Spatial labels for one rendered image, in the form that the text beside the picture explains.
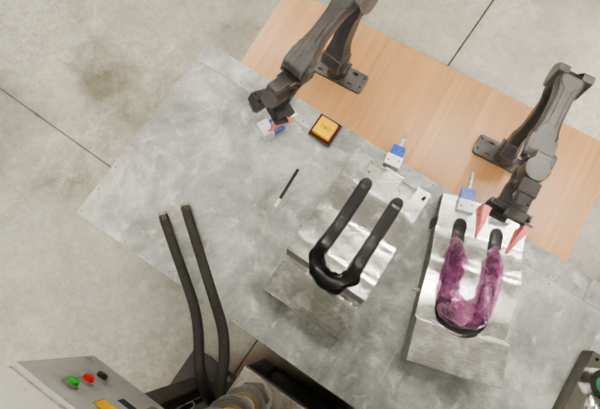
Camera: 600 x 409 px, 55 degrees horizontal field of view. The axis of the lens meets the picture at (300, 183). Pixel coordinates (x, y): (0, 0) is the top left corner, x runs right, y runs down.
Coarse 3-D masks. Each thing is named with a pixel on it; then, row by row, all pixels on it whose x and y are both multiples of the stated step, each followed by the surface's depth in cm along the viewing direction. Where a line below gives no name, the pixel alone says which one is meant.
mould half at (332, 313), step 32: (352, 160) 173; (352, 192) 171; (384, 192) 171; (416, 192) 170; (320, 224) 167; (352, 224) 169; (288, 256) 169; (352, 256) 163; (384, 256) 165; (288, 288) 167; (320, 288) 167; (352, 288) 159; (320, 320) 164
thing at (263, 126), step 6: (294, 114) 184; (264, 120) 181; (270, 120) 182; (258, 126) 181; (264, 126) 180; (270, 126) 180; (282, 126) 182; (264, 132) 180; (270, 132) 180; (276, 132) 183; (264, 138) 182; (270, 138) 184
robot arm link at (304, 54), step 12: (336, 0) 149; (348, 0) 148; (360, 0) 147; (372, 0) 153; (324, 12) 150; (336, 12) 149; (348, 12) 150; (324, 24) 150; (336, 24) 150; (312, 36) 151; (324, 36) 150; (300, 48) 151; (312, 48) 151; (288, 60) 152; (300, 60) 151; (312, 60) 151; (300, 72) 152
